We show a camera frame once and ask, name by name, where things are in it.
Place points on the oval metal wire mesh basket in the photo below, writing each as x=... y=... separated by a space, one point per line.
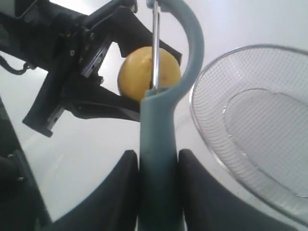
x=250 y=106

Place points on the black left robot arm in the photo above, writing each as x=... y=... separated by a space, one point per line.
x=20 y=31

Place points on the yellow lemon with sticker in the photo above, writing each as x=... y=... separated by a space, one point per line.
x=135 y=74

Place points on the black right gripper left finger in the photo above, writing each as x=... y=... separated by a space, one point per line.
x=113 y=205

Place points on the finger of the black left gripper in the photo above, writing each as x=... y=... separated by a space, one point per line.
x=117 y=24
x=89 y=101

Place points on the teal handled peeler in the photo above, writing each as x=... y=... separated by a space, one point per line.
x=160 y=203

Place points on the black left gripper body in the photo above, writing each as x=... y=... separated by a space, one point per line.
x=77 y=52

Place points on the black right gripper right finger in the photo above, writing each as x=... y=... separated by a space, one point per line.
x=209 y=206

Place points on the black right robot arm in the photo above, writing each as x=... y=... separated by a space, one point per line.
x=21 y=205

